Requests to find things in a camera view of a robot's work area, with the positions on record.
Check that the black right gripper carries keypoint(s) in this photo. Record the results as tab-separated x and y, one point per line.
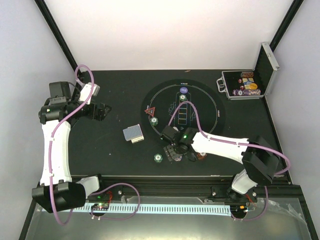
184	153

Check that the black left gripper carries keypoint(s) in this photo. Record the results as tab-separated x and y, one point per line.
100	114

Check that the blue poker chip stack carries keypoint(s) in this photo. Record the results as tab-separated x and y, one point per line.
179	158

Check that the red poker chip stack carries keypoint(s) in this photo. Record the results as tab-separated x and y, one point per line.
201	156

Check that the green poker chip stack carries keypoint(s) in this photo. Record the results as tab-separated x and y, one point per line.
158	158

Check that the purple blind button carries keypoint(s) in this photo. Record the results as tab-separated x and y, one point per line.
183	91

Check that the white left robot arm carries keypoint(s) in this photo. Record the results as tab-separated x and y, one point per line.
56	190

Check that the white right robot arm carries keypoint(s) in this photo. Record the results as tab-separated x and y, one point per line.
259	162

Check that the round black poker mat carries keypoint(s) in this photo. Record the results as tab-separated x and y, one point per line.
203	108

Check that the red triangle marker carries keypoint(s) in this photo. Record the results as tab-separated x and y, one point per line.
150	111

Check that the black left motor block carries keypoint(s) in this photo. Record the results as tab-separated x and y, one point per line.
60	89

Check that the purple chips row in case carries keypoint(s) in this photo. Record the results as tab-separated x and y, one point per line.
246	92

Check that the aluminium poker case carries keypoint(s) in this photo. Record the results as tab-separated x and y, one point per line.
265	72

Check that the card boxes in case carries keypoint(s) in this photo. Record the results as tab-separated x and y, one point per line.
249	84

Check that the brown chips row in case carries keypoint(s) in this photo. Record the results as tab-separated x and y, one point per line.
247	74

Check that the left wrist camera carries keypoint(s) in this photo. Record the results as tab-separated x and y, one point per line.
88	92

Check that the white slotted cable duct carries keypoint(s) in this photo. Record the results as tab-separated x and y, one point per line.
166	209

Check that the black aluminium rail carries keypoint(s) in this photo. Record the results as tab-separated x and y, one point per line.
217	189

